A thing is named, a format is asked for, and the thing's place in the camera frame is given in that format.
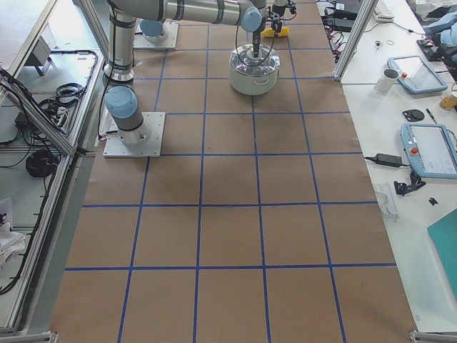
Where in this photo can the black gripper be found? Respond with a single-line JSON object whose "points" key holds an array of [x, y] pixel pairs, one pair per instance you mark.
{"points": [[255, 36], [278, 8]]}

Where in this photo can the yellow corn cob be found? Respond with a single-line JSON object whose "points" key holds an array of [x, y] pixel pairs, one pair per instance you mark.
{"points": [[270, 32]]}

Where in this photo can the glass pot lid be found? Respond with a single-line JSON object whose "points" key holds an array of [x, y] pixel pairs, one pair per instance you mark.
{"points": [[243, 61]]}

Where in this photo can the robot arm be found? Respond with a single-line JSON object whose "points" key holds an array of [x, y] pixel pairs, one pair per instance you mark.
{"points": [[149, 17], [288, 6]]}

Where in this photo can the pale green electric pot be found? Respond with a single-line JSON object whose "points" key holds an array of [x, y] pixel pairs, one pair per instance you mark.
{"points": [[253, 76]]}

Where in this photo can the white mug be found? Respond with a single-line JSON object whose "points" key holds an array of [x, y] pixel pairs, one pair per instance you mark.
{"points": [[386, 81]]}

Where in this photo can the far blue teach pendant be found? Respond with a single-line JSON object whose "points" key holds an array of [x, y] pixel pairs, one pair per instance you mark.
{"points": [[416, 75]]}

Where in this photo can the blue teach pendant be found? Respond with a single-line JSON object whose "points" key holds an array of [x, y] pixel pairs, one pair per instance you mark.
{"points": [[429, 150], [416, 75]]}

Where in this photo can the black power adapter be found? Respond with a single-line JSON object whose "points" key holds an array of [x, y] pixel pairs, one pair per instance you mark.
{"points": [[388, 160]]}

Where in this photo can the near blue teach pendant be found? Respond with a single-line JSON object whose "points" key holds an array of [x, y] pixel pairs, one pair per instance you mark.
{"points": [[429, 150]]}

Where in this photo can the teal board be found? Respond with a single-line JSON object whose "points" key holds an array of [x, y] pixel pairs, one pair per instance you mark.
{"points": [[443, 236]]}

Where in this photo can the aluminium frame post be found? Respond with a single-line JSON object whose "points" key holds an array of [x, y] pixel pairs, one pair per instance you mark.
{"points": [[365, 12]]}

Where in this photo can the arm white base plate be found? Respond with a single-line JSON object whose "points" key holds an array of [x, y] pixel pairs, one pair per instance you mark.
{"points": [[142, 142], [156, 35]]}

